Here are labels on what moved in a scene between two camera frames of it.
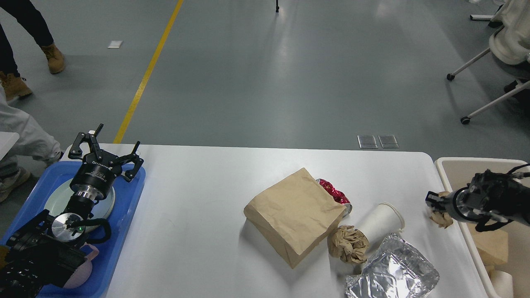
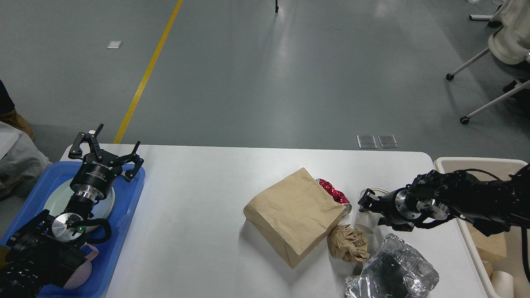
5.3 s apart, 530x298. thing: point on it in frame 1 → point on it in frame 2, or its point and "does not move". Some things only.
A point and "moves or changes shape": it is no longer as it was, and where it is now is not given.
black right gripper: [458, 204] → [393, 205]
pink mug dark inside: [82, 274] does not move
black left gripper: [96, 177] does not move
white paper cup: [502, 283] does not move
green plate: [61, 200] does not move
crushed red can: [338, 195] does not move
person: [25, 13] → [7, 104]
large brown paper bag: [297, 215] does not move
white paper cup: [383, 219] moves or changes shape
